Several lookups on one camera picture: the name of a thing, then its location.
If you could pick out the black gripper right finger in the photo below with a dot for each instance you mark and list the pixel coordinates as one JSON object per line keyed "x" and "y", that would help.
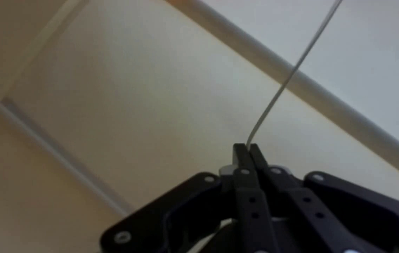
{"x": 349, "y": 219}

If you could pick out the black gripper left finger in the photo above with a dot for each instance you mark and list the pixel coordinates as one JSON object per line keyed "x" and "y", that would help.
{"x": 195, "y": 215}

